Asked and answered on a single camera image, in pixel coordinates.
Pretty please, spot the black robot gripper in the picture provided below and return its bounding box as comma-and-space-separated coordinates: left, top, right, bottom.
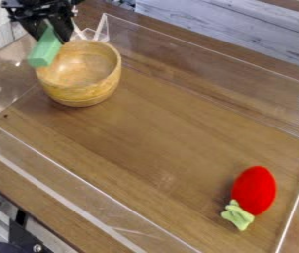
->
0, 0, 77, 43

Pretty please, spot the green rectangular block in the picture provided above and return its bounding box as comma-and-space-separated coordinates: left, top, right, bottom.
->
28, 25, 61, 68

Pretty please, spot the brown wooden bowl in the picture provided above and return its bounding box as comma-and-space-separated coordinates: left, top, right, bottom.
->
36, 40, 123, 107

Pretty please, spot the red plush strawberry toy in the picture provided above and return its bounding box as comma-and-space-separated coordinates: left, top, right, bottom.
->
220, 166, 276, 231

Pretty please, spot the clear acrylic corner bracket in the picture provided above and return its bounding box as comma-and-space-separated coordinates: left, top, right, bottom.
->
69, 13, 109, 42

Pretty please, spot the clear acrylic tray wall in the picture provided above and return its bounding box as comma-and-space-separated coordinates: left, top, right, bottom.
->
0, 14, 299, 253

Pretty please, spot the black clamp with cable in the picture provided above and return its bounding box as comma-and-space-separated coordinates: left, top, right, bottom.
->
0, 211, 53, 253

